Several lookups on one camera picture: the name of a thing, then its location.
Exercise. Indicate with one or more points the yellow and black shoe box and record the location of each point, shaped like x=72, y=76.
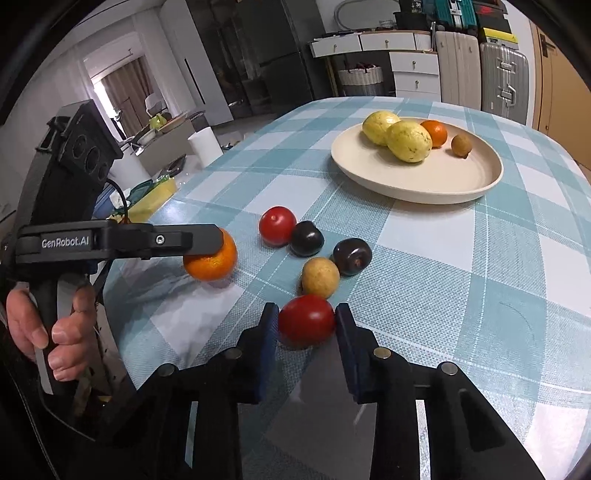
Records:
x=497, y=36

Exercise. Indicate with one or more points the red tomato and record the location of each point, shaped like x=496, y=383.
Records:
x=277, y=225
x=306, y=321

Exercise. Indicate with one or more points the silver suitcase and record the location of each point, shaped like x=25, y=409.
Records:
x=503, y=83

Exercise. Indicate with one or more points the yellow plastic bag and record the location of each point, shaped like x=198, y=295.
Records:
x=154, y=198

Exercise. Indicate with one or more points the dark purple plum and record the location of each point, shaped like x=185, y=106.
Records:
x=352, y=257
x=307, y=239

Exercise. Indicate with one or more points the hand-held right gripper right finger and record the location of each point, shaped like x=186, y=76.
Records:
x=348, y=355

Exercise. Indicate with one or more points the person's left hand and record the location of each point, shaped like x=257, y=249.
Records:
x=69, y=337

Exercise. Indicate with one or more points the oval white frame mirror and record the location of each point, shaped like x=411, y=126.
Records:
x=341, y=11

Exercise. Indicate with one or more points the brown curtain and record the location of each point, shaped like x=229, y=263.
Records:
x=127, y=92

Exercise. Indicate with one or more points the green kettle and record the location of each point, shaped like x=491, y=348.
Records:
x=157, y=121

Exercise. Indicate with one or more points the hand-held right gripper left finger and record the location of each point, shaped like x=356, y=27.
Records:
x=268, y=355

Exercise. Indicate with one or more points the brown longan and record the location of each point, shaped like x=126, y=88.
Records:
x=461, y=146
x=321, y=278

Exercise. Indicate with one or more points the orange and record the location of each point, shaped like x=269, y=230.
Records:
x=212, y=268
x=436, y=133

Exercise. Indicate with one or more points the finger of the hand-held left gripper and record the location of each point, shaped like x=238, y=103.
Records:
x=268, y=355
x=198, y=239

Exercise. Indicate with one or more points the green packet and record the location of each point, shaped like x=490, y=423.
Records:
x=138, y=191

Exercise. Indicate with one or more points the red and black shoe box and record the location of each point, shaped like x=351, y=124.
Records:
x=491, y=9

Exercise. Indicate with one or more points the grey side table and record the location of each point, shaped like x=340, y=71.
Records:
x=161, y=152

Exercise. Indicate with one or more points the yellow guava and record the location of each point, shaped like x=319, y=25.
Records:
x=408, y=141
x=378, y=127

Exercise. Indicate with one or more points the teal suitcase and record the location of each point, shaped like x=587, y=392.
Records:
x=450, y=14

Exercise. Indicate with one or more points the white desk with drawers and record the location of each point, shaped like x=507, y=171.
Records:
x=413, y=64

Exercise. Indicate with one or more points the woven laundry basket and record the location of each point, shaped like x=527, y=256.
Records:
x=360, y=83

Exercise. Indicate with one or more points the black glass cabinet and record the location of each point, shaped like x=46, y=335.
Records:
x=221, y=60

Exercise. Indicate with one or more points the wooden door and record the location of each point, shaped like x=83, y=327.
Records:
x=568, y=92

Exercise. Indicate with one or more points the black bag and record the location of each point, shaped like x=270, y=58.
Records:
x=415, y=18

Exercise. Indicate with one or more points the cream round plate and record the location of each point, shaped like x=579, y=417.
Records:
x=415, y=182

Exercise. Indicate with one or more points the white paper towel roll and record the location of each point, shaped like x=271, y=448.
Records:
x=204, y=146

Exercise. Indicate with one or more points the dark grey fridge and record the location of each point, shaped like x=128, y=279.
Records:
x=291, y=50

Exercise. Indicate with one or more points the cream suitcase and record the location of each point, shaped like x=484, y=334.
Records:
x=457, y=69

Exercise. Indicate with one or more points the teal checked tablecloth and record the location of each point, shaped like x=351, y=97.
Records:
x=461, y=277

